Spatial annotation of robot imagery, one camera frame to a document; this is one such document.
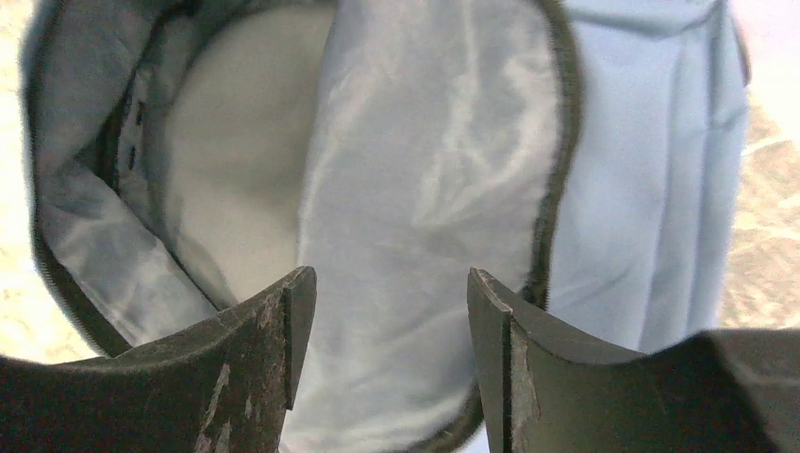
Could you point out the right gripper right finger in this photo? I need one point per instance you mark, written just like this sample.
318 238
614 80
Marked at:
547 386

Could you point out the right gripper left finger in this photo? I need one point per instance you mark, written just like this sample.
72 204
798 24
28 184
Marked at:
222 385

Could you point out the blue-grey backpack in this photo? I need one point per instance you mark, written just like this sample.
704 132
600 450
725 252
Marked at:
186 154

